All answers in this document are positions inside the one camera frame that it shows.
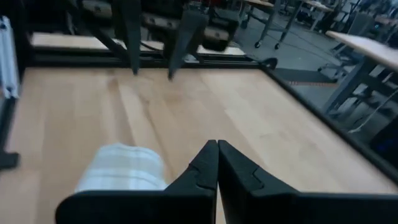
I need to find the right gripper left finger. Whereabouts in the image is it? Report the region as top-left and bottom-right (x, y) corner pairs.
(55, 139), (218, 224)

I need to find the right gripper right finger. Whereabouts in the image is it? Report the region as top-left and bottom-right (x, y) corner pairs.
(218, 139), (398, 224)

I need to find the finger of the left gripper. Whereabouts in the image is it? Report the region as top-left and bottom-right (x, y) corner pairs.
(113, 0), (142, 75)
(167, 12), (209, 80)

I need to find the white plaid towel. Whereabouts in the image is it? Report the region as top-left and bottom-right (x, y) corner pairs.
(74, 142), (169, 192)

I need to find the black equipment stack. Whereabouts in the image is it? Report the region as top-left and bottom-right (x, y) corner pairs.
(201, 15), (240, 52)

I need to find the rolling desk with casters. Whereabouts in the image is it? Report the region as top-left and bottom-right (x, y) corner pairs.
(242, 0), (335, 50)

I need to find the white bar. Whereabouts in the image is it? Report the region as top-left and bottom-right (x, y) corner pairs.
(0, 15), (20, 100)

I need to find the desk with grey legs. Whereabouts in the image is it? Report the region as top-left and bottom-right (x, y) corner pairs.
(322, 30), (398, 118)

